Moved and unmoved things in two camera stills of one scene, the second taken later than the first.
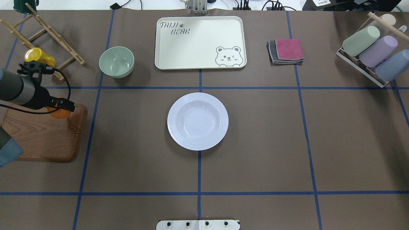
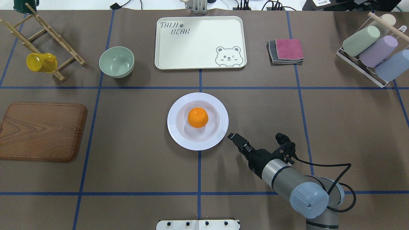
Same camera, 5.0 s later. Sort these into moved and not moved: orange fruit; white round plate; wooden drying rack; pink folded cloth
Moved: orange fruit
Not moved: wooden drying rack; pink folded cloth; white round plate
